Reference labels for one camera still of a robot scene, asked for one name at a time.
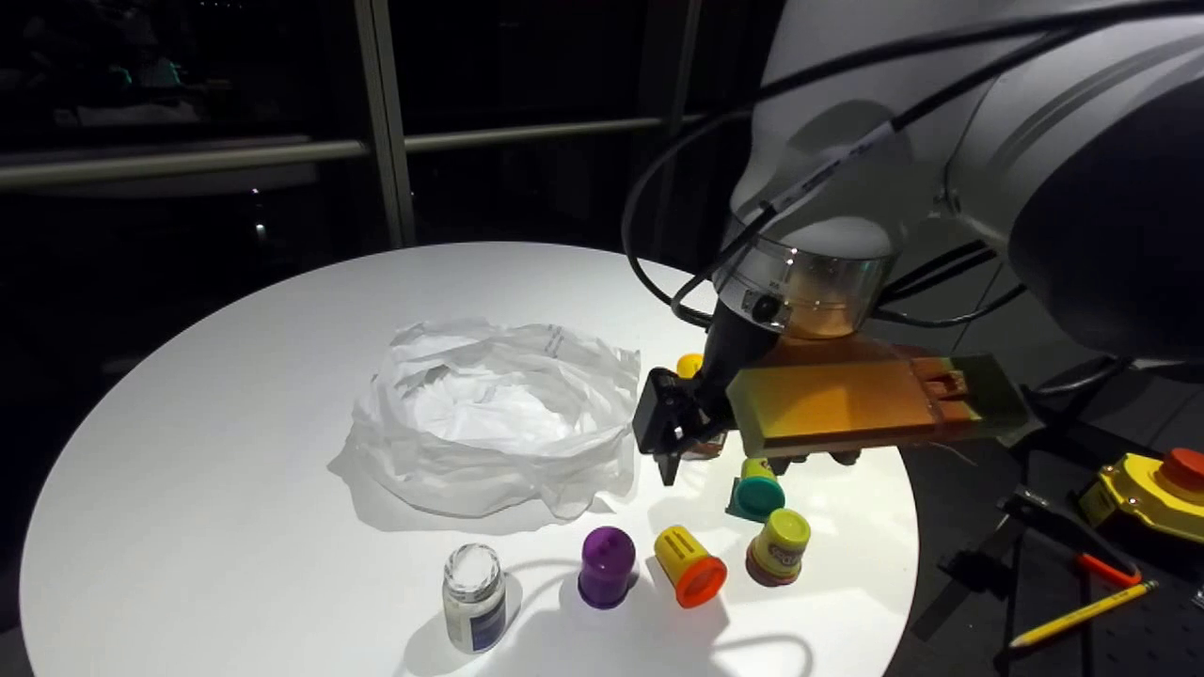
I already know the white plastic bag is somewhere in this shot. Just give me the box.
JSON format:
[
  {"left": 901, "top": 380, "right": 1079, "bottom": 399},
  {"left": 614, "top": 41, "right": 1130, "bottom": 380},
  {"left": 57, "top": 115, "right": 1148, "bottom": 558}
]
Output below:
[{"left": 333, "top": 315, "right": 645, "bottom": 524}]

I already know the metal window railing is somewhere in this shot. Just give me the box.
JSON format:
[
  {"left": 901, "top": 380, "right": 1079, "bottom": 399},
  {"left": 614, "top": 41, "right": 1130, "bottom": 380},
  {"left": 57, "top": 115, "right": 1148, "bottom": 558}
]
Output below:
[{"left": 0, "top": 115, "right": 707, "bottom": 196}]

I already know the yellow-green lid container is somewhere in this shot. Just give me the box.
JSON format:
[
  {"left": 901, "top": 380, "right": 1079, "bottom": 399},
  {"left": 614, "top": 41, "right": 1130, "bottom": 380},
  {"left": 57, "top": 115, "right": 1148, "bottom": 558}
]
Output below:
[{"left": 742, "top": 505, "right": 817, "bottom": 591}]

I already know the yellow pencil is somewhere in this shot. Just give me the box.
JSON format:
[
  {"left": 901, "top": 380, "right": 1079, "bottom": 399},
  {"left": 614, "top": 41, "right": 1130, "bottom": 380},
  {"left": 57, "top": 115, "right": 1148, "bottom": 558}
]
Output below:
[{"left": 1004, "top": 574, "right": 1158, "bottom": 656}]

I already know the orange-lid yellow container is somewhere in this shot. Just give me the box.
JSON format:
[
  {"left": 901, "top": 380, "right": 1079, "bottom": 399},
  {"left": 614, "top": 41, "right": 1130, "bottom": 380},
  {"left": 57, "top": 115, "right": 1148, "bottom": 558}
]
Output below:
[{"left": 653, "top": 524, "right": 734, "bottom": 612}]

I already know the grey window frame post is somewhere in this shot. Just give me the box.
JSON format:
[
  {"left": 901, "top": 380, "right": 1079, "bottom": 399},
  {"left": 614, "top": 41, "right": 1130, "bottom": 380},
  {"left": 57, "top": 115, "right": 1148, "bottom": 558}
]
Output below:
[{"left": 350, "top": 0, "right": 422, "bottom": 247}]

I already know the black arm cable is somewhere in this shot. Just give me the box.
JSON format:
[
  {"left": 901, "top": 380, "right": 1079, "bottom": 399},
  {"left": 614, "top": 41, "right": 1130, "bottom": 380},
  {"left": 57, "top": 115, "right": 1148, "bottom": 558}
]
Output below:
[{"left": 616, "top": 0, "right": 1204, "bottom": 332}]

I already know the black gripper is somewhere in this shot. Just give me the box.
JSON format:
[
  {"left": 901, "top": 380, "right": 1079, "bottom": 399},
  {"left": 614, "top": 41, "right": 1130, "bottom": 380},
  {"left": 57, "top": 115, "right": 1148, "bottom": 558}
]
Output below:
[{"left": 628, "top": 327, "right": 745, "bottom": 489}]

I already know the small teal container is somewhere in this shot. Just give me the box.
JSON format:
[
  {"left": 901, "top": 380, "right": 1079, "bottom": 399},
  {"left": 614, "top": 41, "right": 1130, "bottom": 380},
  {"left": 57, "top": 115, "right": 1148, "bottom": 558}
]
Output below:
[{"left": 728, "top": 456, "right": 791, "bottom": 525}]

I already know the yellow emergency stop button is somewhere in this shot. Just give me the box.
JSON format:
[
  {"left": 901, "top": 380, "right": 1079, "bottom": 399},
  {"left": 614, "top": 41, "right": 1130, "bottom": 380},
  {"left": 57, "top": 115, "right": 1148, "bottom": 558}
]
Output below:
[{"left": 1079, "top": 445, "right": 1204, "bottom": 544}]

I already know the small purple container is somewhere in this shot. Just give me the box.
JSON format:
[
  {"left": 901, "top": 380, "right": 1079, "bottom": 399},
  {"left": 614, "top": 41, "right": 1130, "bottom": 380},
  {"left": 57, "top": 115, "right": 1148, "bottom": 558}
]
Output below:
[{"left": 576, "top": 524, "right": 645, "bottom": 612}]

